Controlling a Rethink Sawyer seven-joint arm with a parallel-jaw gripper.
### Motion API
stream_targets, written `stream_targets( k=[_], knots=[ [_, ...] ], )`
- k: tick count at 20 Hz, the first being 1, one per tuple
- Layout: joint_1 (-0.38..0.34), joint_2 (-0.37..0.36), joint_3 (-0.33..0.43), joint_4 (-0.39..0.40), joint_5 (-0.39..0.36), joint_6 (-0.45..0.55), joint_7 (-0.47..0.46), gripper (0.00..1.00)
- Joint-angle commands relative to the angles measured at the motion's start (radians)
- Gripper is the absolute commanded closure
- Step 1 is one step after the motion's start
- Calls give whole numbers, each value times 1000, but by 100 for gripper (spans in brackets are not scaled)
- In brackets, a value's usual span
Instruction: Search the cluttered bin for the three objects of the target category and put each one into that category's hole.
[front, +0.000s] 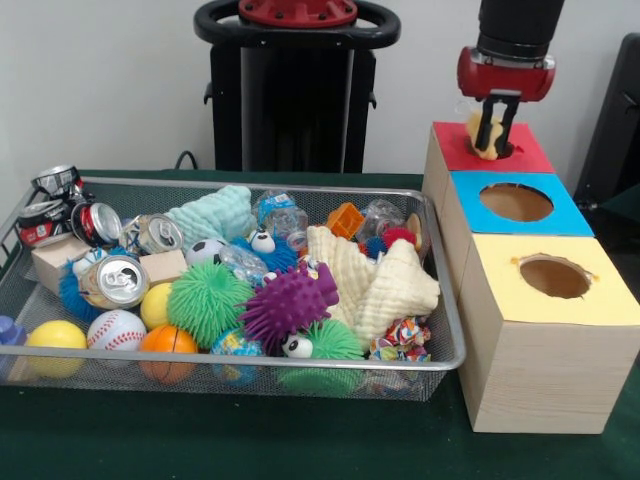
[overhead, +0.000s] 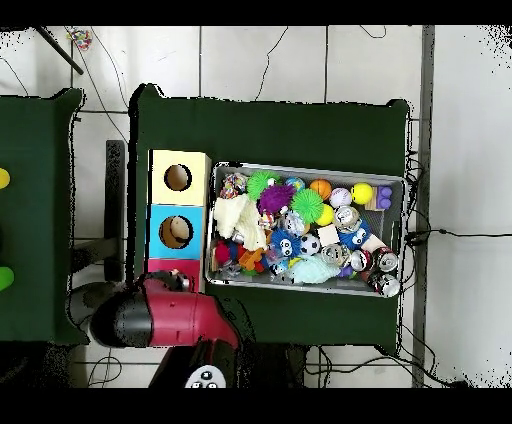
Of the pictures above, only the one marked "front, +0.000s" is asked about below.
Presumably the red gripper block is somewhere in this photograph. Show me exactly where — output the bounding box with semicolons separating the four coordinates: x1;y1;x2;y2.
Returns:
458;45;557;153

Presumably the pale yellow plush toy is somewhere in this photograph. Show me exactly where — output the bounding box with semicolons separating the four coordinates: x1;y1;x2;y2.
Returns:
466;110;513;162

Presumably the cream muslin cloth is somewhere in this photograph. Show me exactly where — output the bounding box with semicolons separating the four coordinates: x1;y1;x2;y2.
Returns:
306;225;441;343

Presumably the green spiky ball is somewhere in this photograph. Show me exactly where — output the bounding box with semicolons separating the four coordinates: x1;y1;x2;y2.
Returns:
166;262;255;349
278;319;367;395

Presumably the wooden box with three holes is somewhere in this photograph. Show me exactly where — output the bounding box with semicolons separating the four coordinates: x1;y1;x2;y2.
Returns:
423;122;640;435

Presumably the shallow clear mesh bin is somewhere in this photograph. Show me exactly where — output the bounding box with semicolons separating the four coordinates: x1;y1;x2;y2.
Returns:
0;175;468;401

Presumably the black chair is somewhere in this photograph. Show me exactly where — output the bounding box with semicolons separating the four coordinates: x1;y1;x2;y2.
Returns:
575;33;640;216

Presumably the purple spiky ball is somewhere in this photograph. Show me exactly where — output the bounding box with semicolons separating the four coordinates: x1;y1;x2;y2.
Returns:
240;261;341;356

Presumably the mint green cloth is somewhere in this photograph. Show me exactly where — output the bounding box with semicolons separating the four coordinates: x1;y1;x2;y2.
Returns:
163;185;256;249

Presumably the yellow tennis ball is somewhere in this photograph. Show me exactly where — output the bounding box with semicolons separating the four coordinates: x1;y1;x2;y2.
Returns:
140;283;173;331

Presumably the orange basketball toy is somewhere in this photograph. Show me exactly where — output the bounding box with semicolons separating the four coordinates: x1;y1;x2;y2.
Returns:
139;326;199;385

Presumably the crushed silver can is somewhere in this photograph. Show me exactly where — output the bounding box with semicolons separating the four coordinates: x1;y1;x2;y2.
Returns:
78;254;151;310

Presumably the white baseball toy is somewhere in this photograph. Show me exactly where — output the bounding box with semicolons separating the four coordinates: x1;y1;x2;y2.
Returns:
86;310;148;352

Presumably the smooth yellow ball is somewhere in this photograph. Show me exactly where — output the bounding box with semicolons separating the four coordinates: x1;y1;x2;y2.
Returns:
25;320;89;379

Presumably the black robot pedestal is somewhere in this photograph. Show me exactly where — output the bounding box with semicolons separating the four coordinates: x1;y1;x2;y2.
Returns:
195;0;401;173

